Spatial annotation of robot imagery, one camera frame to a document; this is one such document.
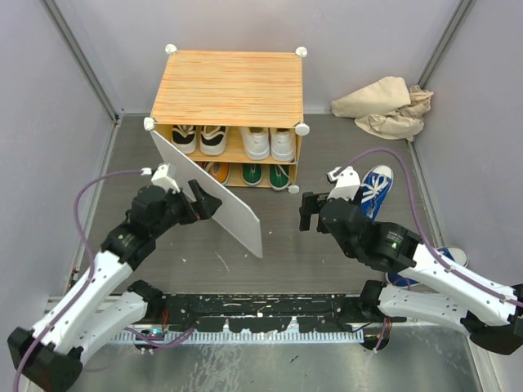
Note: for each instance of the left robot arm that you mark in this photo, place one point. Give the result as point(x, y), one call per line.
point(53, 352)

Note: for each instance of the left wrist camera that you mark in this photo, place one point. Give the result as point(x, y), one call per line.
point(163, 176)

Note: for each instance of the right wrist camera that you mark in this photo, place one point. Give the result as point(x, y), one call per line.
point(346, 183)

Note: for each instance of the beige cloth bag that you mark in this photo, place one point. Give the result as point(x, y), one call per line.
point(387, 108)

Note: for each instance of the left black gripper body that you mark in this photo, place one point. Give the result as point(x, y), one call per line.
point(179, 210)

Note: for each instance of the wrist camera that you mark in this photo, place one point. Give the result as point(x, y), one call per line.
point(163, 176)
point(346, 183)

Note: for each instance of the blue sneaker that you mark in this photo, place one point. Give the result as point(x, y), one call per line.
point(455, 254)
point(375, 187)

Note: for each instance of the black white sneaker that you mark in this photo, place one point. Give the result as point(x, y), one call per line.
point(184, 138)
point(213, 140)

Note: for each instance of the white cable tray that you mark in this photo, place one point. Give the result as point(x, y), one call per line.
point(290, 336)

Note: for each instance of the orange sneaker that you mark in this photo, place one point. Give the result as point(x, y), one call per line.
point(219, 171)

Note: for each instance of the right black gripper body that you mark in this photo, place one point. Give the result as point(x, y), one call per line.
point(348, 248)

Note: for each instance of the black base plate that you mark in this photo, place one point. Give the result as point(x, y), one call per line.
point(264, 313)

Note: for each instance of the green sneaker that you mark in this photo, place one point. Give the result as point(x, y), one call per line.
point(252, 174)
point(279, 177)

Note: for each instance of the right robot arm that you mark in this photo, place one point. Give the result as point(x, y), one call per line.
point(489, 313)

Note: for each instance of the wooden shoe cabinet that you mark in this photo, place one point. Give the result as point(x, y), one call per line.
point(232, 89)

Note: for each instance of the white cabinet door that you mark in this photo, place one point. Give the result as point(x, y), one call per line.
point(234, 215)

